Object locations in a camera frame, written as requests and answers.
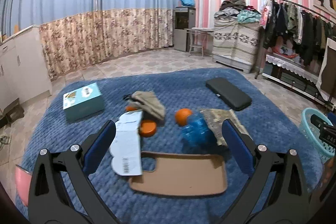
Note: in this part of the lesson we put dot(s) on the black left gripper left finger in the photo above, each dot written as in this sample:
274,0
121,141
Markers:
49,201

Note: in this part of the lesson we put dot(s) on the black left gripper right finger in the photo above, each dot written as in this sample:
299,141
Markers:
275,191

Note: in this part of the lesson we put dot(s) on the white paper package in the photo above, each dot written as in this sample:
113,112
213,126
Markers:
125,149

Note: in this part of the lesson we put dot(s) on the newspaper piece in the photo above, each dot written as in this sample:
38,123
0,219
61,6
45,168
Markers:
214,119

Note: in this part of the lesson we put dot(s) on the blue plastic bottle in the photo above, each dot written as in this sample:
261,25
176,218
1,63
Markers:
196,132

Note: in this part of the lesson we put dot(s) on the light blue plastic basket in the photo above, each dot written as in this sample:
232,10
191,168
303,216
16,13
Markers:
311,133

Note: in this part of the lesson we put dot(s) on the pink round object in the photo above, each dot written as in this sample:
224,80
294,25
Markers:
22,183

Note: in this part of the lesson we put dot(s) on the low tv cabinet lace cover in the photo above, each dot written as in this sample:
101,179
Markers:
295,77

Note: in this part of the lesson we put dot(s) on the teal cardboard box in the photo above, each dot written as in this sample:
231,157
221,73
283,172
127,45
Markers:
82,102

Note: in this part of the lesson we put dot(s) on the clothes rack with dark garments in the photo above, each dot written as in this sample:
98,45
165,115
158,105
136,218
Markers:
295,32

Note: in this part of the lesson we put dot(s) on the black cushion pad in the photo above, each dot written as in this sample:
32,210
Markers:
229,93

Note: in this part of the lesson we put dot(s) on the brown cardboard sheet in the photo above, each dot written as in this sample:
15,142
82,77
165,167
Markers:
182,175

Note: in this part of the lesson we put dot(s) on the blue plush rug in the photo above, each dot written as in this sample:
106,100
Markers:
263,120

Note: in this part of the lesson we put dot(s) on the orange round lid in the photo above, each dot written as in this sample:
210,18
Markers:
147,128

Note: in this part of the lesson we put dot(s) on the small orange piece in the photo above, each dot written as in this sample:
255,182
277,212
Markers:
130,108

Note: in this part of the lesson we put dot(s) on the white cabinet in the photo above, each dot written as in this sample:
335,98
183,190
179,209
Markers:
24,73

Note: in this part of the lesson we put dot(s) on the orange fruit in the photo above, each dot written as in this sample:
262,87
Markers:
181,116

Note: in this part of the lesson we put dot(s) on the beige crumpled cloth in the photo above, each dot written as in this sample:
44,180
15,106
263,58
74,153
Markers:
148,102

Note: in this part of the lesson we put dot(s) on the cabinet with patterned cloth cover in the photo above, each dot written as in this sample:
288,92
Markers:
235,44

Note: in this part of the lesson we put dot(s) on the pile of folded clothes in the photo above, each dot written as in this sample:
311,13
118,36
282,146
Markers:
239,11

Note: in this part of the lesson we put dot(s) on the small folding table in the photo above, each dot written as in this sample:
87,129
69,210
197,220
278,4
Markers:
198,38

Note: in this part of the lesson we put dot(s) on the grey water dispenser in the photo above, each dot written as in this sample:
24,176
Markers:
184,18

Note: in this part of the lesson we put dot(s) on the blue and floral curtain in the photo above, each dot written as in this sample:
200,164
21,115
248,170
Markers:
78,33

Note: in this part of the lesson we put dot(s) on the brown board with white frame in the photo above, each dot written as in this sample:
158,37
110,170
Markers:
326,79

